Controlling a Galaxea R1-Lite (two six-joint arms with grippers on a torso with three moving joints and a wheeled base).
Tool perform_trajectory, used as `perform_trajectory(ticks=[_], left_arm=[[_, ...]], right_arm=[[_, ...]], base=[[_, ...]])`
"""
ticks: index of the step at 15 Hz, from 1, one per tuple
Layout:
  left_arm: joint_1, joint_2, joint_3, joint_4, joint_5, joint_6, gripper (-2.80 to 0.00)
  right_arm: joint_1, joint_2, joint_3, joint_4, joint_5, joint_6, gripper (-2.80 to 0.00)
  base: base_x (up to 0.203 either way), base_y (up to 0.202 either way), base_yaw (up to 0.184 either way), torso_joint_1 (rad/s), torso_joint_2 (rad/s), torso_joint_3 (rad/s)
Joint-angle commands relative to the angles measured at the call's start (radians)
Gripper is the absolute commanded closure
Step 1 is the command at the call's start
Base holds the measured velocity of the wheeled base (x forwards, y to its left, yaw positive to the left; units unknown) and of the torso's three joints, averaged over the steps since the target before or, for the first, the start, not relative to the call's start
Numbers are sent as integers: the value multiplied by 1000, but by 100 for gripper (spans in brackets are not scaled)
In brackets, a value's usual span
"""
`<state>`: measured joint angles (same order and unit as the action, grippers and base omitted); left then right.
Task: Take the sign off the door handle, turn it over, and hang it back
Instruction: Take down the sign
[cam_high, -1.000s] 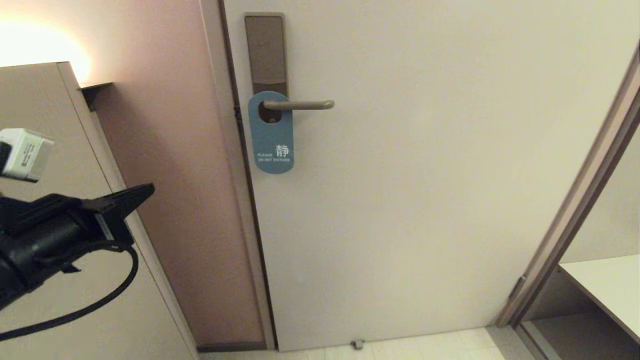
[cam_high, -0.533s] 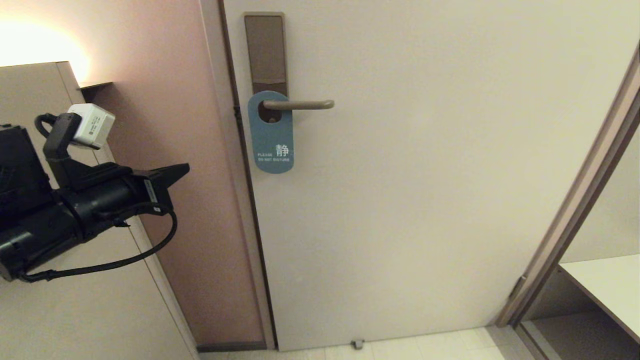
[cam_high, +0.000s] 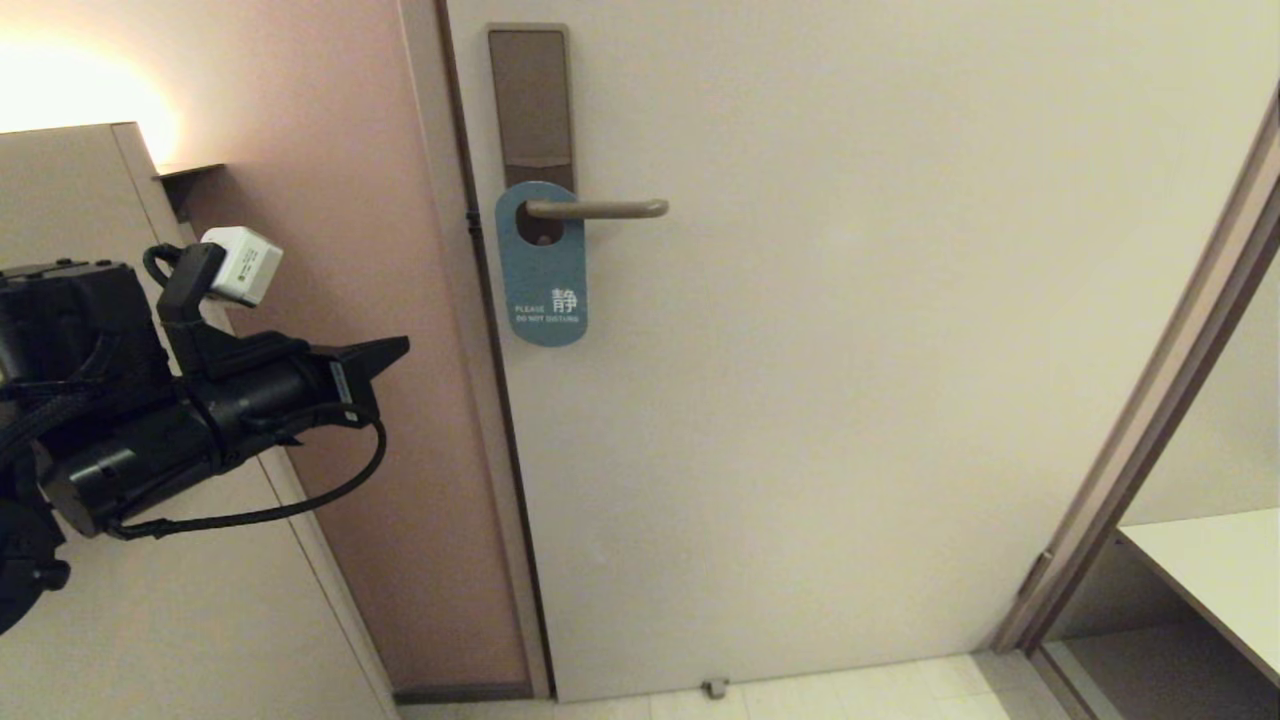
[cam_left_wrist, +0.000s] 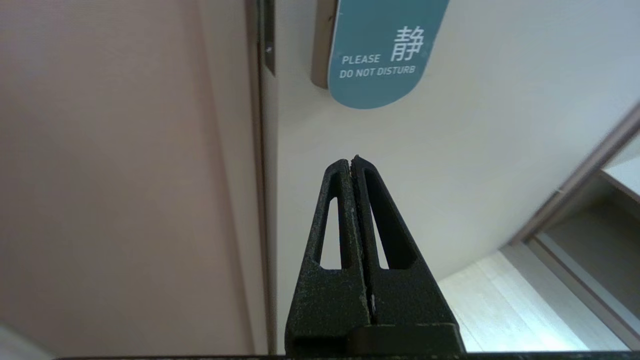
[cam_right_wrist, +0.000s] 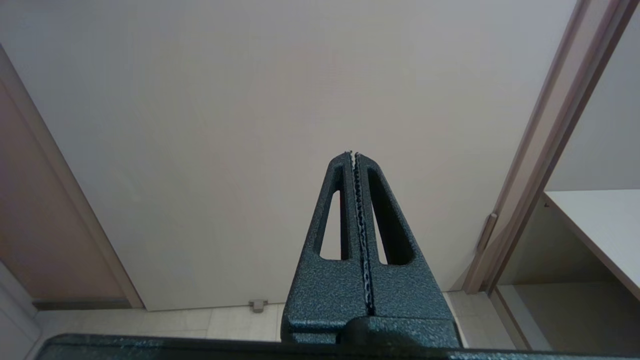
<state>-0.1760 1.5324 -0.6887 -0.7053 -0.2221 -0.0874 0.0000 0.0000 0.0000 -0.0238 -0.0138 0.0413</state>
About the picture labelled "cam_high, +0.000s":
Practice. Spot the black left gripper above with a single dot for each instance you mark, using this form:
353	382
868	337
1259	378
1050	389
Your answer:
270	400

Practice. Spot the blue do-not-disturb door hanger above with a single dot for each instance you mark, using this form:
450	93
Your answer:
543	280

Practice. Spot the brown door lock plate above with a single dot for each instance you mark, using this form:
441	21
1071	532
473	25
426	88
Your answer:
530	100

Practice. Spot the white room door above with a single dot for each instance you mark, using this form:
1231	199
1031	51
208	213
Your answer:
850	400

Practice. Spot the beige cabinet panel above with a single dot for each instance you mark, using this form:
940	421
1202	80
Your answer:
200	620

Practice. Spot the brown skirting board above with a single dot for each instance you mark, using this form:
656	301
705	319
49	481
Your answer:
460	693

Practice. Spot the small metal floor doorstop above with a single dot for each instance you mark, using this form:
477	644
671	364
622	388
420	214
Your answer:
715	688

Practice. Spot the closet base board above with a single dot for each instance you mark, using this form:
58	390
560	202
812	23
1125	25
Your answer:
1150	680

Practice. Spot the white closet shelf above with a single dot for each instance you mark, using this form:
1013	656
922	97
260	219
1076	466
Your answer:
1220	560

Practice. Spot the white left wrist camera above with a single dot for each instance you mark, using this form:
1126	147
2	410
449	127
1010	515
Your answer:
245	265

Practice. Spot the black left camera bracket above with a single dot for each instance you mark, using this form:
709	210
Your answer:
190	290

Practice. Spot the dark brown wall ledge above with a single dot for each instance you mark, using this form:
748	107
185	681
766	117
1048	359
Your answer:
185	185

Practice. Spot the small closet frame bracket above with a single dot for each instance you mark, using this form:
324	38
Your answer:
1036	575

